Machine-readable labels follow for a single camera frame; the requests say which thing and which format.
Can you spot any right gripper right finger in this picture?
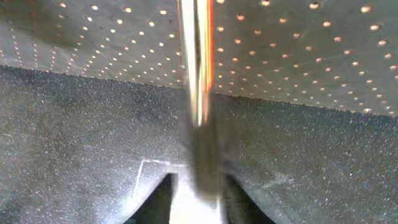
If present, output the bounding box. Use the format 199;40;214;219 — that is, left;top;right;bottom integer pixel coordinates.
223;173;277;224

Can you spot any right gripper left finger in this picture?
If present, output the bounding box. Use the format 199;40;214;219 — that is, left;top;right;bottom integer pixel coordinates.
123;172;175;224

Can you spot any hammer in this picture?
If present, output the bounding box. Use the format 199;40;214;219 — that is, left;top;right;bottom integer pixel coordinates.
169;0;239;224

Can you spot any black pegboard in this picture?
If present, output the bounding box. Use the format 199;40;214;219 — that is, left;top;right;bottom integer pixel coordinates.
0;0;398;118

